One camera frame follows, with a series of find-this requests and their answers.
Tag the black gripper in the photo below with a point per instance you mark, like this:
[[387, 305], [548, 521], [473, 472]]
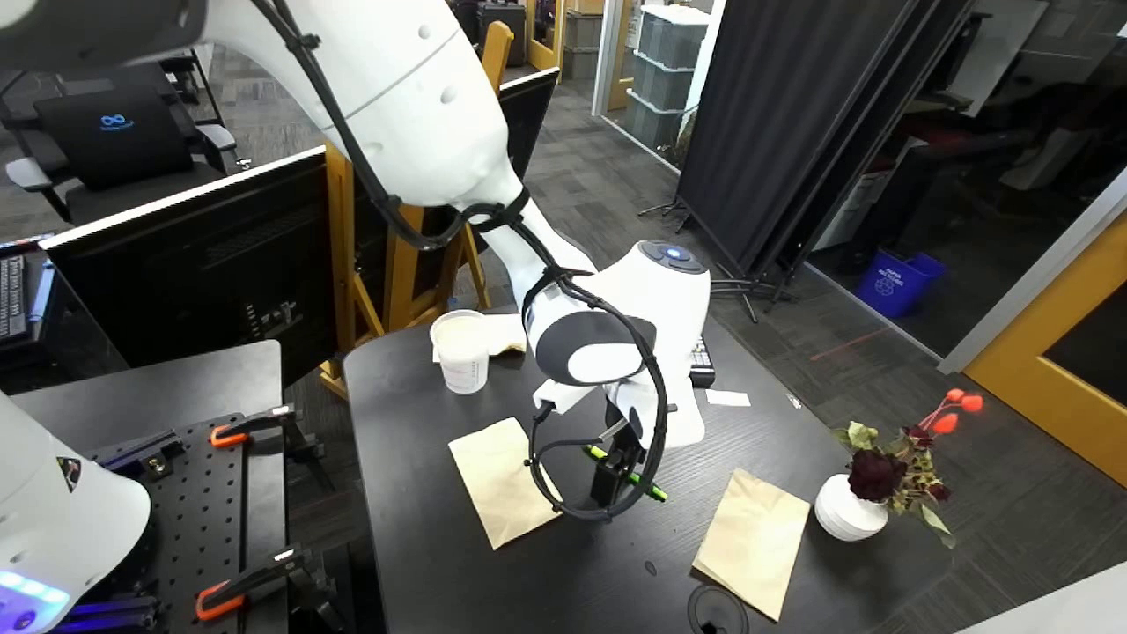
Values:
[[622, 436]]

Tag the green and black pen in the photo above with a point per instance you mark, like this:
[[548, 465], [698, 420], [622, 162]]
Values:
[[627, 475]]

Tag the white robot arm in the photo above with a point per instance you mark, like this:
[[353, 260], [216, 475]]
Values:
[[401, 88]]

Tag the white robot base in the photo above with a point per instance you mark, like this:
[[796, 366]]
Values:
[[66, 521]]

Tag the tan napkin under cup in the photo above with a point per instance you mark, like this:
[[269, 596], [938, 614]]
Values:
[[502, 333]]

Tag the clear plastic cup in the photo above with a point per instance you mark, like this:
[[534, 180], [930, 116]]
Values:
[[459, 352]]

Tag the tan napkin near remotes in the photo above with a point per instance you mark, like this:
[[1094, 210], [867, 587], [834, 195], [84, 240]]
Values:
[[549, 395]]

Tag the white label sticker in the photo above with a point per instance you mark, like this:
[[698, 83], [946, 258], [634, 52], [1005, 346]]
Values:
[[728, 398]]

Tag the long black remote control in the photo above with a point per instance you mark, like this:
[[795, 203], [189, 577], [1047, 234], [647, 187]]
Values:
[[703, 366]]

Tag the tan napkin centre of table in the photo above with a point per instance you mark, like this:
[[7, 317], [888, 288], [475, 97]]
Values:
[[496, 480]]

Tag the tan napkin near vase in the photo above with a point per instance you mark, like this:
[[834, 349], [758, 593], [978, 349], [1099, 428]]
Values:
[[751, 543]]

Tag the white vase with flowers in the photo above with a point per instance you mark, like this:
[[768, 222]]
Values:
[[900, 475]]

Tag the blue plastic bin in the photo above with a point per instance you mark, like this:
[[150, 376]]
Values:
[[900, 283]]

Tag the wooden easel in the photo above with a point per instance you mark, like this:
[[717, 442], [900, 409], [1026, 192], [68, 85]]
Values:
[[398, 285]]

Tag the black curtain divider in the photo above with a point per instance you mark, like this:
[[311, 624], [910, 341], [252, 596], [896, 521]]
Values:
[[785, 88]]

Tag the grey storage bins stack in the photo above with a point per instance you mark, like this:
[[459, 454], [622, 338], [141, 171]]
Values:
[[660, 70]]

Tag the black monitor panel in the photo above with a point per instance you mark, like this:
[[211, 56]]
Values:
[[216, 265]]

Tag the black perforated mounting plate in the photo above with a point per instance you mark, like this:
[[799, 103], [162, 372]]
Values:
[[211, 516]]

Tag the black office chair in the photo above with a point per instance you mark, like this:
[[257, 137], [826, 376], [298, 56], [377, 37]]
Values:
[[122, 137]]

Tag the orange-handled clamp rear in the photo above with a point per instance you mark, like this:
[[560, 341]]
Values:
[[233, 429]]

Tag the orange-handled clamp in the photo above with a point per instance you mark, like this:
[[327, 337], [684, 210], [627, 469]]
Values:
[[287, 566], [233, 429]]

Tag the orange-handled clamp front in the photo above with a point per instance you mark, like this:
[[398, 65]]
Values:
[[287, 566]]

